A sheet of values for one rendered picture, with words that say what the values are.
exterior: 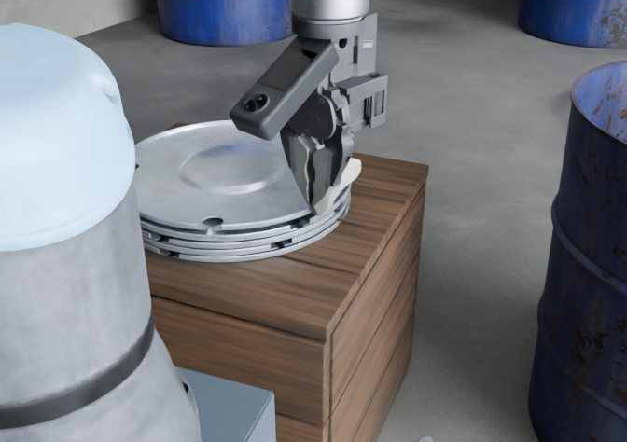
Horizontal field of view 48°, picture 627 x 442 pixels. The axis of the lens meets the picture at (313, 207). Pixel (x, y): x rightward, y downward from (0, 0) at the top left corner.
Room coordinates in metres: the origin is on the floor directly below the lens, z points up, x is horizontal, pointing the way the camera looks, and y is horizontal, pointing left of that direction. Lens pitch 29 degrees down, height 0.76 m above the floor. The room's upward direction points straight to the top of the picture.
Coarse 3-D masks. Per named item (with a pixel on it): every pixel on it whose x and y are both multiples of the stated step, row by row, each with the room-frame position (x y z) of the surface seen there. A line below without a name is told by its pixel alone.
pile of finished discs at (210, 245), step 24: (312, 216) 0.67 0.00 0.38; (336, 216) 0.69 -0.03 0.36; (144, 240) 0.65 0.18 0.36; (168, 240) 0.64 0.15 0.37; (192, 240) 0.64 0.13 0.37; (216, 240) 0.62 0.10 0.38; (240, 240) 0.62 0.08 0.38; (264, 240) 0.63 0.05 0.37; (288, 240) 0.65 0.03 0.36; (312, 240) 0.66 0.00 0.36
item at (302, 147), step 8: (296, 136) 0.67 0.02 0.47; (304, 136) 0.67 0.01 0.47; (296, 144) 0.67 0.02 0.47; (304, 144) 0.66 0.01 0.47; (312, 144) 0.67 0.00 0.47; (296, 152) 0.67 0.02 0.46; (304, 152) 0.66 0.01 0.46; (312, 152) 0.66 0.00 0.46; (296, 160) 0.67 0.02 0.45; (304, 160) 0.66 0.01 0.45; (312, 160) 0.66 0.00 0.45; (296, 168) 0.67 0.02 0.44; (304, 168) 0.66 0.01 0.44; (312, 168) 0.67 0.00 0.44; (296, 176) 0.67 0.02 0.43; (304, 176) 0.66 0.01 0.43; (312, 176) 0.66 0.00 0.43; (304, 184) 0.66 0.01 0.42; (312, 184) 0.66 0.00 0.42; (304, 192) 0.66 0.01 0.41; (312, 192) 0.66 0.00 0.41; (312, 208) 0.66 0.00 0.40
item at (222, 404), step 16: (192, 384) 0.33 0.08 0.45; (208, 384) 0.33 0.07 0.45; (224, 384) 0.33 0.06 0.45; (240, 384) 0.33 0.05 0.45; (208, 400) 0.32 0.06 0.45; (224, 400) 0.32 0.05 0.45; (240, 400) 0.32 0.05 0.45; (256, 400) 0.32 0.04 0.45; (272, 400) 0.32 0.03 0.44; (208, 416) 0.31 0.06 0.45; (224, 416) 0.31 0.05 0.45; (240, 416) 0.31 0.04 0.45; (256, 416) 0.31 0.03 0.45; (272, 416) 0.32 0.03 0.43; (208, 432) 0.29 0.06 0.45; (224, 432) 0.29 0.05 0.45; (240, 432) 0.29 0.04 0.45; (256, 432) 0.30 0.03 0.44; (272, 432) 0.32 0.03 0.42
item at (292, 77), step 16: (288, 48) 0.66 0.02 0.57; (304, 48) 0.65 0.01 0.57; (320, 48) 0.64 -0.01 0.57; (272, 64) 0.65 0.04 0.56; (288, 64) 0.64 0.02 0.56; (304, 64) 0.63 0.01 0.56; (320, 64) 0.63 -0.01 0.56; (272, 80) 0.63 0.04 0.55; (288, 80) 0.62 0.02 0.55; (304, 80) 0.62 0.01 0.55; (320, 80) 0.63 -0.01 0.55; (256, 96) 0.60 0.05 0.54; (272, 96) 0.60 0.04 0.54; (288, 96) 0.60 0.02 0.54; (304, 96) 0.62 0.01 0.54; (240, 112) 0.60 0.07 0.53; (256, 112) 0.59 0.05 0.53; (272, 112) 0.59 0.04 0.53; (288, 112) 0.60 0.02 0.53; (240, 128) 0.60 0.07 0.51; (256, 128) 0.58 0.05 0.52; (272, 128) 0.59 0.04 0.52
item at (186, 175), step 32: (192, 128) 0.90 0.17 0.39; (224, 128) 0.90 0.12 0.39; (160, 160) 0.80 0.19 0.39; (192, 160) 0.78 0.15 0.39; (224, 160) 0.78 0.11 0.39; (256, 160) 0.78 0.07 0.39; (160, 192) 0.71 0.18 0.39; (192, 192) 0.71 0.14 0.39; (224, 192) 0.71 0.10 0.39; (256, 192) 0.71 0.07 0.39; (288, 192) 0.71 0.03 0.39; (192, 224) 0.63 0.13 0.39; (224, 224) 0.64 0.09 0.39; (256, 224) 0.63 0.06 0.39
